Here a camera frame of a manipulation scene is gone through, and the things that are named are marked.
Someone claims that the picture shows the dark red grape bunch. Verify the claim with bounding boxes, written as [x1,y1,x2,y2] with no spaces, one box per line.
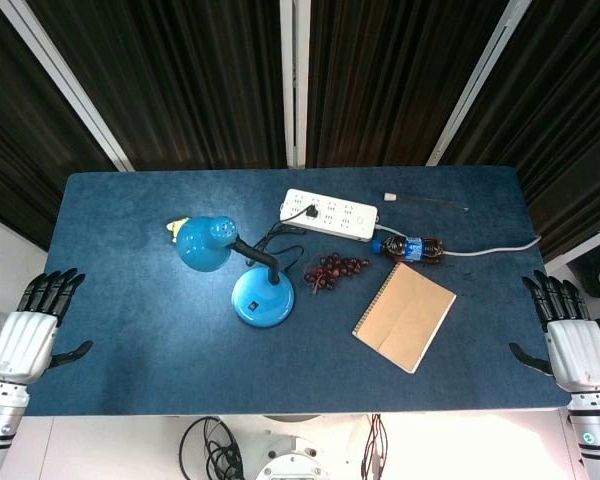
[302,252,372,296]

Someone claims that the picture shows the red black wire bundle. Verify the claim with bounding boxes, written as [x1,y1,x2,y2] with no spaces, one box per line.
[359,413,391,480]

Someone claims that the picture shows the blue desk lamp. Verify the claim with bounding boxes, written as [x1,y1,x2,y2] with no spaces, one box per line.
[175,213,297,329]

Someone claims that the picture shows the grey power strip cable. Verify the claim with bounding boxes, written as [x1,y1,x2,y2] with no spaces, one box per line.
[374,223,542,258]

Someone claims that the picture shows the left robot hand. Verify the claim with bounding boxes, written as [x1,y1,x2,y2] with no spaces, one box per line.
[0,267,94,386]

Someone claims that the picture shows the white vertical frame post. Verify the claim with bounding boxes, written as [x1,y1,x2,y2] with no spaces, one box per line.
[278,0,312,168]

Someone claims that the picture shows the black lamp power cable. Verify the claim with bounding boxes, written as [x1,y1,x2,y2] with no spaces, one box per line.
[253,204,321,275]

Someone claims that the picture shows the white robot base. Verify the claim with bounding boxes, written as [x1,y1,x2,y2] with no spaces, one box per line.
[229,412,376,480]

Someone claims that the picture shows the yellow green toy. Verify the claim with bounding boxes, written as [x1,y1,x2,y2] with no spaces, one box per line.
[165,217,189,244]

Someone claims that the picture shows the black cable bundle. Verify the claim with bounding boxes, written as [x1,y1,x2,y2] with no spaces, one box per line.
[178,415,246,480]

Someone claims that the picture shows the white power strip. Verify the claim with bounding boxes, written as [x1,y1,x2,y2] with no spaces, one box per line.
[278,187,380,243]

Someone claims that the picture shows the clear straw white tip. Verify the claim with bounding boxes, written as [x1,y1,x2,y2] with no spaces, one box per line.
[397,195,471,213]

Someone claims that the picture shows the blue felt table mat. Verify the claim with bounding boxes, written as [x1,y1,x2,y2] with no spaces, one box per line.
[21,166,571,417]

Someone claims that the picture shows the small cola bottle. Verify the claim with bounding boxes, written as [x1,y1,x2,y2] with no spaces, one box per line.
[370,235,446,265]

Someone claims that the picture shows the brown spiral notebook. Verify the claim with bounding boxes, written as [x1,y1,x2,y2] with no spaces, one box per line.
[351,262,458,375]

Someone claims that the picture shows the white slanted frame post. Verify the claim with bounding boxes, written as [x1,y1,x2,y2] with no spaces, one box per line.
[0,0,133,173]
[424,0,533,168]

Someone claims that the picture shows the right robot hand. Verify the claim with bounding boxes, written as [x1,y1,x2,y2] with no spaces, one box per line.
[508,269,600,393]

